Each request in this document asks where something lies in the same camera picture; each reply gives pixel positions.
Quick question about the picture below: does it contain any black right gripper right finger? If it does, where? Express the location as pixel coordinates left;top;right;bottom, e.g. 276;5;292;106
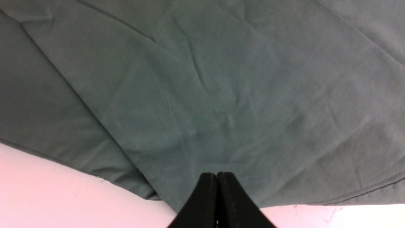
217;172;275;228

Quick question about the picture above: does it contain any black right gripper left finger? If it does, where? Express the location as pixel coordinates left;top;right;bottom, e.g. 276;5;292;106
168;172;218;228

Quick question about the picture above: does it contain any green long sleeve shirt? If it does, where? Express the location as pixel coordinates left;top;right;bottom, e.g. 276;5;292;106
1;0;405;211

